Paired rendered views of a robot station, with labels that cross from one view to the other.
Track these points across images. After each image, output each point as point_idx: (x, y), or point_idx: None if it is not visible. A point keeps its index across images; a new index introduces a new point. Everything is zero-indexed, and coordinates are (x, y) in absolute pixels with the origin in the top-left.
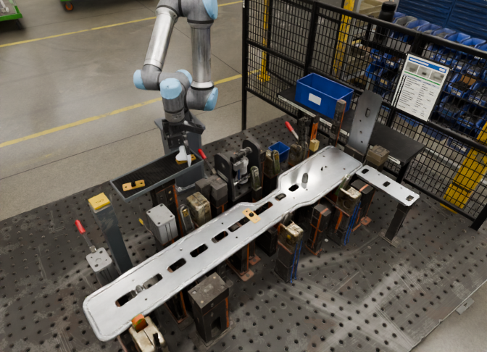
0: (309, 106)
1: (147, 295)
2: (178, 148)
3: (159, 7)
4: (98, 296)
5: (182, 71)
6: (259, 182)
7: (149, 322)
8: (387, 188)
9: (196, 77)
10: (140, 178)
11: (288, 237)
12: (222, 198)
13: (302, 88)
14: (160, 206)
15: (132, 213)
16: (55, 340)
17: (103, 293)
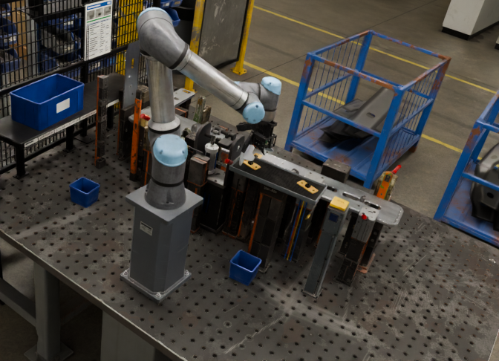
0: (59, 119)
1: (361, 196)
2: (238, 169)
3: (188, 47)
4: (384, 218)
5: (236, 82)
6: None
7: (382, 177)
8: (180, 98)
9: (174, 113)
10: (295, 186)
11: None
12: None
13: (47, 105)
14: None
15: (243, 312)
16: (401, 309)
17: (379, 216)
